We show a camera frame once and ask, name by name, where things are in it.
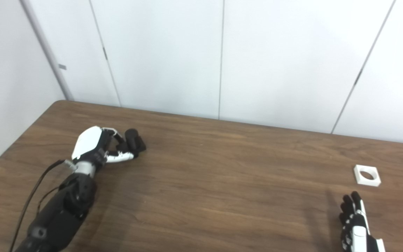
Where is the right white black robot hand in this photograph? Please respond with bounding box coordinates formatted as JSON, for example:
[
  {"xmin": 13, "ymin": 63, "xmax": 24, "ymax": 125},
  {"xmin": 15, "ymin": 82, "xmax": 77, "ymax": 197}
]
[{"xmin": 339, "ymin": 191, "xmax": 386, "ymax": 252}]

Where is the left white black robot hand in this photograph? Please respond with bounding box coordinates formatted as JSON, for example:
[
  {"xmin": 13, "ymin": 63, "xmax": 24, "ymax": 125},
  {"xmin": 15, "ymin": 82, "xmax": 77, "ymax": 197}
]
[{"xmin": 71, "ymin": 126, "xmax": 135, "ymax": 167}]

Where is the black peg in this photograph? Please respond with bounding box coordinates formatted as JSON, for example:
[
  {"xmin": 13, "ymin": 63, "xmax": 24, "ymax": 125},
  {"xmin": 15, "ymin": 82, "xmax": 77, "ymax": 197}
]
[{"xmin": 118, "ymin": 129, "xmax": 147, "ymax": 159}]

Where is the white square piece with hole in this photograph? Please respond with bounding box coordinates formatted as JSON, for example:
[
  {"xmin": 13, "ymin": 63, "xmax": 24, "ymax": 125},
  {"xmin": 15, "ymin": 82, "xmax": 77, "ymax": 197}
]
[{"xmin": 354, "ymin": 164, "xmax": 381, "ymax": 187}]

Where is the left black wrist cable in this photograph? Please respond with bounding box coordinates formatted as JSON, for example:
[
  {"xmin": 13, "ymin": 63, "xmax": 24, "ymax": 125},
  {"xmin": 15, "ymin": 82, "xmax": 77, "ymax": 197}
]
[{"xmin": 10, "ymin": 160, "xmax": 77, "ymax": 252}]

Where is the grey wall corner post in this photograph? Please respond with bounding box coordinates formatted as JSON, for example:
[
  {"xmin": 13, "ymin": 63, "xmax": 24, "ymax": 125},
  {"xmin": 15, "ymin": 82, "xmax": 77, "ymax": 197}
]
[{"xmin": 20, "ymin": 0, "xmax": 74, "ymax": 101}]

